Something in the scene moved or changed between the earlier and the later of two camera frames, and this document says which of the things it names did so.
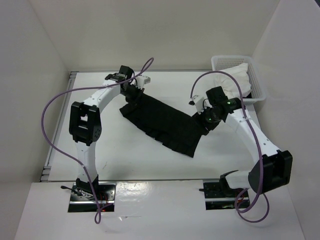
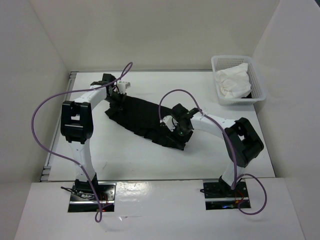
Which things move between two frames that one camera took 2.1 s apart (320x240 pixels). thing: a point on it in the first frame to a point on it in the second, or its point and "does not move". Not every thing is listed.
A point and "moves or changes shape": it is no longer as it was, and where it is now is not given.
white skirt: x=230 y=87 does not move
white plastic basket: x=219 y=63 does not move
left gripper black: x=139 y=92 to x=120 y=106
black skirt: x=164 y=122 moves or changes shape
